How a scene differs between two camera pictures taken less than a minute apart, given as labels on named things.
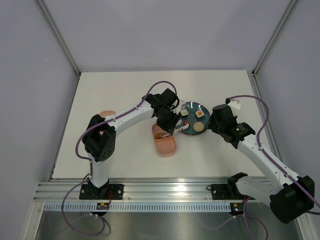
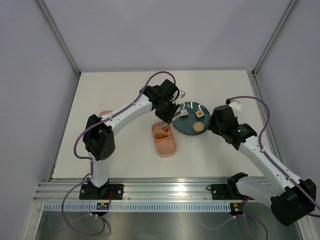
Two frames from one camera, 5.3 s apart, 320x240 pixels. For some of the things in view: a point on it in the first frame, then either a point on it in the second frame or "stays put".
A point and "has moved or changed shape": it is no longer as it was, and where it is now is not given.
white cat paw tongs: [178, 128] has moved or changed shape
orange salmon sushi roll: [199, 113] stays put
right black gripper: [211, 124] stays put
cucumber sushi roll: [184, 112] stays put
